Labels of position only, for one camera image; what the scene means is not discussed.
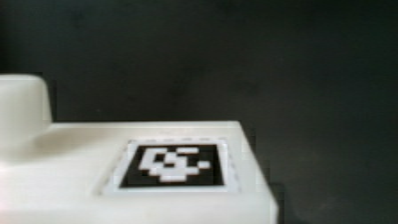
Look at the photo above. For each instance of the white drawer tray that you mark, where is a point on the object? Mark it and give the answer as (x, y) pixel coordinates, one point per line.
(123, 173)

